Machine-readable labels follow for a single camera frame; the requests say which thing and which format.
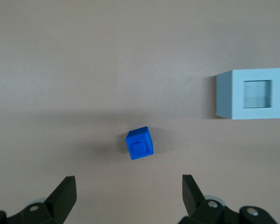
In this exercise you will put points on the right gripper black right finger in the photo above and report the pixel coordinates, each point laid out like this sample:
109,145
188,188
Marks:
193,198

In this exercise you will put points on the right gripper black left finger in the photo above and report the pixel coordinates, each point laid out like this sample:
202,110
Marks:
60,198

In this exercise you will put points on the blue plastic block part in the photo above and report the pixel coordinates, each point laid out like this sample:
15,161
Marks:
140,145

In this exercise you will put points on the gray square base block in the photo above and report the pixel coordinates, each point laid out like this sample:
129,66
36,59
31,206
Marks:
256,98

